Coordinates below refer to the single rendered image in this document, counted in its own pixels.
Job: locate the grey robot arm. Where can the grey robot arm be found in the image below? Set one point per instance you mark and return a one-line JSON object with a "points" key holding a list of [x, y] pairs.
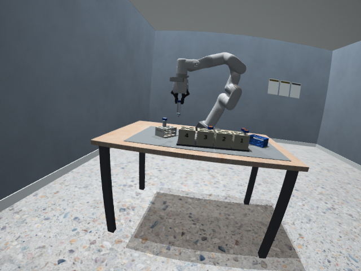
{"points": [[236, 67]]}

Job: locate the blue tube rack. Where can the blue tube rack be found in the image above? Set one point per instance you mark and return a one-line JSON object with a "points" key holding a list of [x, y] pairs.
{"points": [[259, 143]]}

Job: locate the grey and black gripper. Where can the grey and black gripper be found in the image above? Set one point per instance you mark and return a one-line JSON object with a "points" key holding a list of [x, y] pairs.
{"points": [[180, 87]]}

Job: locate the white tube rack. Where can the white tube rack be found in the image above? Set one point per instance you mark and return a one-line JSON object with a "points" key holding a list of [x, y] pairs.
{"points": [[170, 131]]}

